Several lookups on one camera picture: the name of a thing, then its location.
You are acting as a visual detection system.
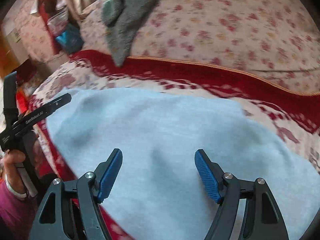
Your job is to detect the light grey sweatpants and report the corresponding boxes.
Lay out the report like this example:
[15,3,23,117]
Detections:
[46,88,319,239]

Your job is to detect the magenta left sleeve forearm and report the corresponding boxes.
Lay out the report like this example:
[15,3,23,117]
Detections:
[1,181,37,239]

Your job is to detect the person's left hand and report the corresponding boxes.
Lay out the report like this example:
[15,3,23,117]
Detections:
[2,139,41,196]

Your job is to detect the red cream floral blanket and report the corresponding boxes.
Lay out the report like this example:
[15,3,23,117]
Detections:
[29,50,319,239]

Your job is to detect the blue box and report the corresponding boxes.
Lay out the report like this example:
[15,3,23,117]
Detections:
[55,24,84,55]

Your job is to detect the grey fleece garment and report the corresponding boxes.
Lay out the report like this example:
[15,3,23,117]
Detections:
[101,0,159,67]

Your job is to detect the silver bracelet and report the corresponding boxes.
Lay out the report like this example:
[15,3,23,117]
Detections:
[4,173,28,198]

